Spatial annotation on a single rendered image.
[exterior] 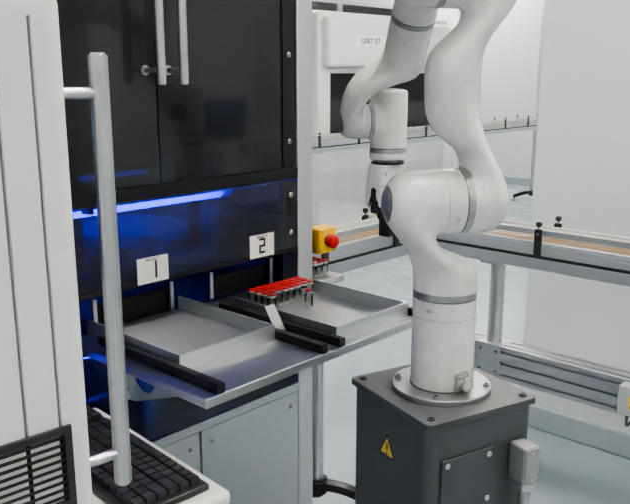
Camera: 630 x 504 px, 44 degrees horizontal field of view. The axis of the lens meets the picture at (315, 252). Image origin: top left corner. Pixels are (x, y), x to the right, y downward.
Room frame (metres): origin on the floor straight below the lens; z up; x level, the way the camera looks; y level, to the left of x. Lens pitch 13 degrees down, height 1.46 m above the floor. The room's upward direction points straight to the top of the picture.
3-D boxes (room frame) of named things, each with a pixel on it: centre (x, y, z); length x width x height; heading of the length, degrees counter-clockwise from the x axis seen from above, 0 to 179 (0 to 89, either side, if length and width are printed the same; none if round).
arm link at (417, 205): (1.41, -0.21, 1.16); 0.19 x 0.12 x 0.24; 102
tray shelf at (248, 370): (1.73, 0.14, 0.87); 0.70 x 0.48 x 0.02; 137
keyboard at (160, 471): (1.22, 0.36, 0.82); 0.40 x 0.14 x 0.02; 43
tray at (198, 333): (1.65, 0.30, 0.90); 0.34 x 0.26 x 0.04; 47
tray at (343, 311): (1.82, -0.01, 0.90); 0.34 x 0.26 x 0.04; 47
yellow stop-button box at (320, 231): (2.16, -0.01, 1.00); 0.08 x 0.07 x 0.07; 47
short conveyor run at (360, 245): (2.47, -0.10, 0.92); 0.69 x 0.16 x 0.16; 137
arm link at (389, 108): (1.77, -0.16, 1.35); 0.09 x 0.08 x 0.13; 102
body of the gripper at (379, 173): (1.77, -0.17, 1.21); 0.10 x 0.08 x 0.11; 137
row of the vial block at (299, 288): (1.90, 0.07, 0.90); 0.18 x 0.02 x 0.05; 137
